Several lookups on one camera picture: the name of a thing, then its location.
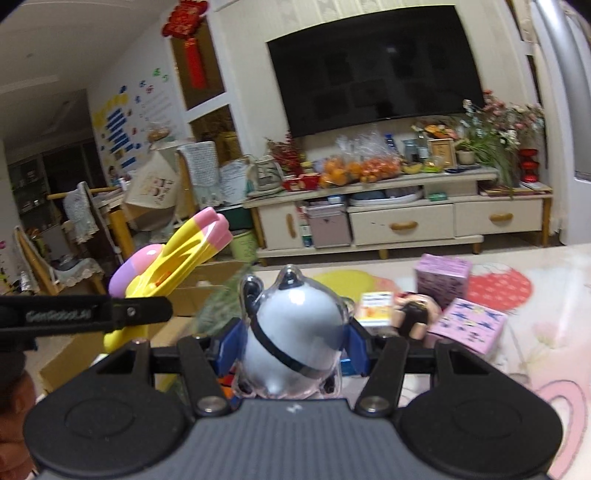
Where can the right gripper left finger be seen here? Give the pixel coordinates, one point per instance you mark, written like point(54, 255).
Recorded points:
point(203, 361)

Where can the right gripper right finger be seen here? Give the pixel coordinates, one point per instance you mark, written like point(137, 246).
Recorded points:
point(382, 361)

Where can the white orange medicine box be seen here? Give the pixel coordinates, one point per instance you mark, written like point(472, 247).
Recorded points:
point(376, 309)

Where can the nezha doll figure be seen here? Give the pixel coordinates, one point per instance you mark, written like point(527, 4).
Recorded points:
point(414, 314)

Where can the yellow pink toy gun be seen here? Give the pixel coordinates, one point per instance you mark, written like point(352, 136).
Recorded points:
point(157, 269)

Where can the pink patterned box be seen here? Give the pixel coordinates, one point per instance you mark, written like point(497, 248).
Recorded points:
point(474, 326)

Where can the tall pink blind box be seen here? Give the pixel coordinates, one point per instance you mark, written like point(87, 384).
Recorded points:
point(443, 278)

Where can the green milk cardboard carton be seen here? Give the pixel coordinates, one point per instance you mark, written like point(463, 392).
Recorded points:
point(201, 305)

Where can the green trash bin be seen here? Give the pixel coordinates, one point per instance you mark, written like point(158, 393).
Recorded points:
point(243, 246)

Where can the wooden chair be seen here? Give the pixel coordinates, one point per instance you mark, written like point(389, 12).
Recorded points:
point(197, 166)

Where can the wooden dining table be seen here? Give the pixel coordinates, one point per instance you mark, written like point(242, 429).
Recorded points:
point(86, 228)

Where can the canvas tote bag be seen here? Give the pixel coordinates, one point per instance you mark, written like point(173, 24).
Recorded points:
point(149, 203)

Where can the pink storage box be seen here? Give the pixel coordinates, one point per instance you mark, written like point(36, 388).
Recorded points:
point(329, 226)

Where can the cream tv cabinet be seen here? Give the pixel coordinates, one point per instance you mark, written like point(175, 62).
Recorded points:
point(410, 212)

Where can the bag of oranges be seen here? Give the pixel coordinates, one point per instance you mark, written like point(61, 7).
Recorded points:
point(343, 168)

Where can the bag of tangerines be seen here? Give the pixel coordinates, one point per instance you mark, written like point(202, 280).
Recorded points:
point(378, 159)

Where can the framed certificate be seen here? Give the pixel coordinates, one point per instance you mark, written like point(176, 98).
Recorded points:
point(445, 149)

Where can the red vase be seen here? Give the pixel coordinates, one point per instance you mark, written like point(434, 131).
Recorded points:
point(528, 164)

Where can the potted flower plant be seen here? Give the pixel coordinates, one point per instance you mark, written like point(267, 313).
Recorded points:
point(497, 131)

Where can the red chinese knot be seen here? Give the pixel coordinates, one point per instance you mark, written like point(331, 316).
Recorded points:
point(183, 23)

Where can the black television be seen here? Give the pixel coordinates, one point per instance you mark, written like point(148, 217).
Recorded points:
point(394, 64)

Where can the white tower air conditioner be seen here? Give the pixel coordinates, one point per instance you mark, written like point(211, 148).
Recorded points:
point(563, 32)

